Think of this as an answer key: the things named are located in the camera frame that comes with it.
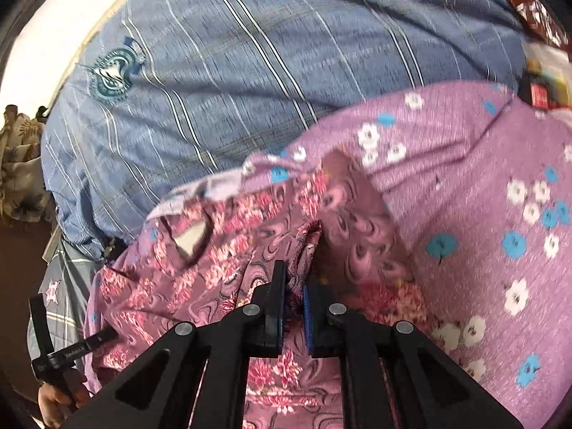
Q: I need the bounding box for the purple flower print blanket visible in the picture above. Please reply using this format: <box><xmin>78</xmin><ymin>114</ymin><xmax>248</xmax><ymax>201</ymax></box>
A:
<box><xmin>85</xmin><ymin>81</ymin><xmax>572</xmax><ymax>429</ymax></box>

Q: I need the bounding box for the person's left hand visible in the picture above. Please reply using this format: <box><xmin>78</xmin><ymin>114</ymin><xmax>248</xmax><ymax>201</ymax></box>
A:
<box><xmin>38</xmin><ymin>373</ymin><xmax>91</xmax><ymax>429</ymax></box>

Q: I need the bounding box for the red box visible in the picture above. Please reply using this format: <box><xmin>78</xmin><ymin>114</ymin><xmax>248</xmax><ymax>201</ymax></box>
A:
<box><xmin>521</xmin><ymin>69</ymin><xmax>550</xmax><ymax>111</ymax></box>

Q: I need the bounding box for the dark red patterned cloth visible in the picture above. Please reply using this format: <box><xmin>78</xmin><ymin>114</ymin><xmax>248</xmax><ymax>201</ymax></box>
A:
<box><xmin>489</xmin><ymin>0</ymin><xmax>569</xmax><ymax>49</ymax></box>

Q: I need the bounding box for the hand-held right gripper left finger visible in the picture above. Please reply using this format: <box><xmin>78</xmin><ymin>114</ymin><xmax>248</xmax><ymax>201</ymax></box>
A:
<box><xmin>63</xmin><ymin>260</ymin><xmax>287</xmax><ymax>429</ymax></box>

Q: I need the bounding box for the beige leaf print cloth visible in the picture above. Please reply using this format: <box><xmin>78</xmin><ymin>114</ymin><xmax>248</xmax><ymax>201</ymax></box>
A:
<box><xmin>0</xmin><ymin>105</ymin><xmax>55</xmax><ymax>223</ymax></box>

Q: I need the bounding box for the grey star print pillow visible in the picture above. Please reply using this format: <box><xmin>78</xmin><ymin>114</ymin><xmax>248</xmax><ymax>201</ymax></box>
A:
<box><xmin>27</xmin><ymin>237</ymin><xmax>105</xmax><ymax>367</ymax></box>

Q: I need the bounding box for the pink floral swirl garment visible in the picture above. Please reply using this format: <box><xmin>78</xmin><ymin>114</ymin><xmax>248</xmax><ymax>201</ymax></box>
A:
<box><xmin>85</xmin><ymin>149</ymin><xmax>432</xmax><ymax>429</ymax></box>

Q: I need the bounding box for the blue plaid quilt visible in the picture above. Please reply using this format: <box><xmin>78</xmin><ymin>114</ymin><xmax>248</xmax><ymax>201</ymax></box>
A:
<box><xmin>40</xmin><ymin>0</ymin><xmax>528</xmax><ymax>255</ymax></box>

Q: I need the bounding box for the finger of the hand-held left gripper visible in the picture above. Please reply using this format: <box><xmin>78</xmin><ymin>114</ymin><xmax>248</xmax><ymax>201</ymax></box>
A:
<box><xmin>85</xmin><ymin>326</ymin><xmax>119</xmax><ymax>350</ymax></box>

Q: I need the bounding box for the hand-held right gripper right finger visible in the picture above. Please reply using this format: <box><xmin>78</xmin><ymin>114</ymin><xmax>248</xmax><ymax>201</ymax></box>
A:
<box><xmin>303</xmin><ymin>275</ymin><xmax>523</xmax><ymax>429</ymax></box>

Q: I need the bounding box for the brown headboard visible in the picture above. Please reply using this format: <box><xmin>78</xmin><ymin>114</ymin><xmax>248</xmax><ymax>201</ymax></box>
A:
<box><xmin>0</xmin><ymin>219</ymin><xmax>59</xmax><ymax>394</ymax></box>

